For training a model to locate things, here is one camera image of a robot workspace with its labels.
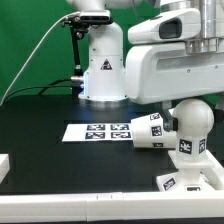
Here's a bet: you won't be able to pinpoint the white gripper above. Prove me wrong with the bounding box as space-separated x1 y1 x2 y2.
126 42 224 132

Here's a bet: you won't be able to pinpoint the white lamp shade cone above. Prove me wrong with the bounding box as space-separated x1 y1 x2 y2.
131 113 176 148

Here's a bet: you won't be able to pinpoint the white lamp bulb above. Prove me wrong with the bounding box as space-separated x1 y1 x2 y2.
173 99 214 162

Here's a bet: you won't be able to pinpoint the white lamp base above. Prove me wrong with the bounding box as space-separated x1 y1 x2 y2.
156 150 214 192

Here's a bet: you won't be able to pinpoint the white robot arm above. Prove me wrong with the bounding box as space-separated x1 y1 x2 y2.
67 0 224 131

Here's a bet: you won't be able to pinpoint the white marker tag sheet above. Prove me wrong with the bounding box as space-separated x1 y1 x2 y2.
62 123 132 142

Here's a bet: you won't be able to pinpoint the white left fence block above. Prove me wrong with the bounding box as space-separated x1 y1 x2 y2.
0 154 10 184

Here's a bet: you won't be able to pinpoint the white right fence rail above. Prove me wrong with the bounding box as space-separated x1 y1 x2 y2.
202 150 224 190

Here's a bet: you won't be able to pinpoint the white fence rail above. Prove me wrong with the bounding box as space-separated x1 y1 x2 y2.
0 191 224 223
202 150 224 190

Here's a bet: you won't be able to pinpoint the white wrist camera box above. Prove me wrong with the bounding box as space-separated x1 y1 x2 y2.
128 8 201 44

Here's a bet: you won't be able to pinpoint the white front fence rail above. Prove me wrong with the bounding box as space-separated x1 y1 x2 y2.
0 191 224 223

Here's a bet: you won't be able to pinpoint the black cables at robot base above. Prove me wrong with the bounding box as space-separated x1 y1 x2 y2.
6 78 84 99

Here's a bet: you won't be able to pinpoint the black rear camera on stand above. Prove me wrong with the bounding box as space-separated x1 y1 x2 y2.
61 9 113 78

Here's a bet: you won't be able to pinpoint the grey camera cable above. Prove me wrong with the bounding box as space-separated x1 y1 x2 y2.
0 13 81 107

